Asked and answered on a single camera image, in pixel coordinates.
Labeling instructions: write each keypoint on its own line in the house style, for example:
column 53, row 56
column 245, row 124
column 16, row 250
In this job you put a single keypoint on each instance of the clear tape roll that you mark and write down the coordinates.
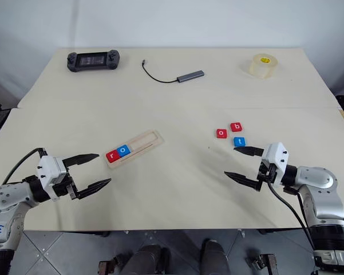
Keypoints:
column 263, row 68

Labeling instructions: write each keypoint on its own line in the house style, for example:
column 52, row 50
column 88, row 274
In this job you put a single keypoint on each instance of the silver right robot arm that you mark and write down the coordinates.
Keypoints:
column 317, row 179

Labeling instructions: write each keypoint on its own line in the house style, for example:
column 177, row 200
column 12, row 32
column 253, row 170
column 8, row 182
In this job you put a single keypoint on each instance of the red letter tile b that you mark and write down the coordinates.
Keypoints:
column 237, row 127

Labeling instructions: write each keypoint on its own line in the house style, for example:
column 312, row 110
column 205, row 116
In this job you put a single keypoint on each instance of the blue letter tile o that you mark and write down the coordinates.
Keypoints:
column 123, row 150

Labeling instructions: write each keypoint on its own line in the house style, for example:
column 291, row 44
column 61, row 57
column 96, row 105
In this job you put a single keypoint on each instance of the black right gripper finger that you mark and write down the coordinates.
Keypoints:
column 243, row 180
column 249, row 150

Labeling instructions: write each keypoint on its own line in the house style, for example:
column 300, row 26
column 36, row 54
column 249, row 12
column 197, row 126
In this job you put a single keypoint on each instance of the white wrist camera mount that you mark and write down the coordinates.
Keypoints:
column 274, row 156
column 50, row 170

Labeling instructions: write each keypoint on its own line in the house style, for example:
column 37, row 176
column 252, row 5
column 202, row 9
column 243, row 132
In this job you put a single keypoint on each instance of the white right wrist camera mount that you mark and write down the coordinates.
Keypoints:
column 274, row 156

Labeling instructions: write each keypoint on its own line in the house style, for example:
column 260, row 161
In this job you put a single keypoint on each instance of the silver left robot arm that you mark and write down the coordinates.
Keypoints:
column 5, row 197

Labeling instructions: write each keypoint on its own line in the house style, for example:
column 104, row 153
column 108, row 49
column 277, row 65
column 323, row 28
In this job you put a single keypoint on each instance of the blue letter tile t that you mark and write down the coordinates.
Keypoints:
column 239, row 141

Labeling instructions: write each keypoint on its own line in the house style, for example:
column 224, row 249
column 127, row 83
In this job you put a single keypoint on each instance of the rusty metal floor bracket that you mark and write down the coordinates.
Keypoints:
column 264, row 260
column 108, row 265

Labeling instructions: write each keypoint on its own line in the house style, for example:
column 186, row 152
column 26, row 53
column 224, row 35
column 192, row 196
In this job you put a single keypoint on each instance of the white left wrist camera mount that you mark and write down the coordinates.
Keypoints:
column 50, row 170

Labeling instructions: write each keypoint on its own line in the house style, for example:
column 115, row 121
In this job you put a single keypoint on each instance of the black handheld game console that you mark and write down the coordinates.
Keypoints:
column 91, row 60

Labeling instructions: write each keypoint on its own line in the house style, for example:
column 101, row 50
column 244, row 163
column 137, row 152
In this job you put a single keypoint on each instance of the light wooden letter tray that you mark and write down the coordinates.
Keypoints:
column 143, row 143

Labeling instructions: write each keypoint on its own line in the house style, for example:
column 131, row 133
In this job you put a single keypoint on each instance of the red letter tile o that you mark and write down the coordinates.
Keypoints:
column 221, row 133

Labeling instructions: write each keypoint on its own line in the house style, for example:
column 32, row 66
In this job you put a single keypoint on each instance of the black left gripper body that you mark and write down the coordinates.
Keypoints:
column 65, row 186

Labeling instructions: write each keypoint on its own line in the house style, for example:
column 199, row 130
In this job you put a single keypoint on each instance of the dark rounded shape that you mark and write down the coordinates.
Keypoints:
column 146, row 260
column 213, row 257

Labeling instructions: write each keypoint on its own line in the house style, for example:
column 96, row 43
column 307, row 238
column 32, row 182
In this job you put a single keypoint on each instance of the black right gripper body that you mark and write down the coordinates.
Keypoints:
column 265, row 172

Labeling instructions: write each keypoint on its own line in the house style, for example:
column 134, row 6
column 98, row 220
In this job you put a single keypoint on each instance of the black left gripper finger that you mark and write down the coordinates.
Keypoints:
column 94, row 187
column 83, row 159

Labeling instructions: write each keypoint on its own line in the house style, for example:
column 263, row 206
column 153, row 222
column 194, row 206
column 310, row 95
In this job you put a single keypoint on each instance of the red letter tile r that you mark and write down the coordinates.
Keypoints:
column 112, row 156

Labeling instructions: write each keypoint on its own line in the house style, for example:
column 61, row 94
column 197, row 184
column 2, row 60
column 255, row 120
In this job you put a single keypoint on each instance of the black table frame bracket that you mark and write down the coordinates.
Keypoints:
column 267, row 231
column 101, row 233

